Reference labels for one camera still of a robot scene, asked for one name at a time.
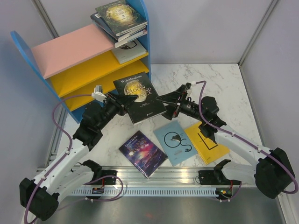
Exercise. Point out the blue pink yellow bookshelf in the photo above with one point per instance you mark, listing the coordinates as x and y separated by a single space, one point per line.
73 64

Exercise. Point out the teal ocean cover book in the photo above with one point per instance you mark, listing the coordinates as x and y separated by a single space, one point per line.
118 44

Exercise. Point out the grey letter G book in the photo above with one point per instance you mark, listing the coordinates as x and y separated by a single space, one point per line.
129 51

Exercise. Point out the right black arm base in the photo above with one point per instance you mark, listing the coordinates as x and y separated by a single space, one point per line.
215 176

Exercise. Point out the black Moon and Sixpence book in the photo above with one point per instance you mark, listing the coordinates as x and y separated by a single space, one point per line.
146 106

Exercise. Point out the yellow letter L book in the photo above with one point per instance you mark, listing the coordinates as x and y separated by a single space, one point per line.
206 148

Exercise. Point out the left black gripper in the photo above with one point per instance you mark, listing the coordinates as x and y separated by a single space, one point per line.
120 102

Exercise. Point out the dark purple book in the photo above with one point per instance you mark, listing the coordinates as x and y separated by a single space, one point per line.
143 154

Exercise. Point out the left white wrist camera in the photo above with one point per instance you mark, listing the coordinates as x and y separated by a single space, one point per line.
98 94

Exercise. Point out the aluminium mounting rail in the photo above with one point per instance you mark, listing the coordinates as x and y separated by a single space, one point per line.
163 177

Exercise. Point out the white slotted cable duct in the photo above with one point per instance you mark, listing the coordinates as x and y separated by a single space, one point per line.
151 191

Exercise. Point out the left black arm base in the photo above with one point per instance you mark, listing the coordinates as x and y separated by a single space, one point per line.
102 178

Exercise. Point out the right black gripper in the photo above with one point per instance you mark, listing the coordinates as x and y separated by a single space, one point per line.
172 98

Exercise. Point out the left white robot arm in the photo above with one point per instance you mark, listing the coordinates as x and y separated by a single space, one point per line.
42 195

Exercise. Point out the green Alice Wonderland book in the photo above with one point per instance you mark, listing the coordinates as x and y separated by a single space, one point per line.
120 17

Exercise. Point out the light blue fish book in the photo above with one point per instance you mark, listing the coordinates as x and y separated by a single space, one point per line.
175 143

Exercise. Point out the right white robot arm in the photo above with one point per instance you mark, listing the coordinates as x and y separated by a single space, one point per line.
268 169

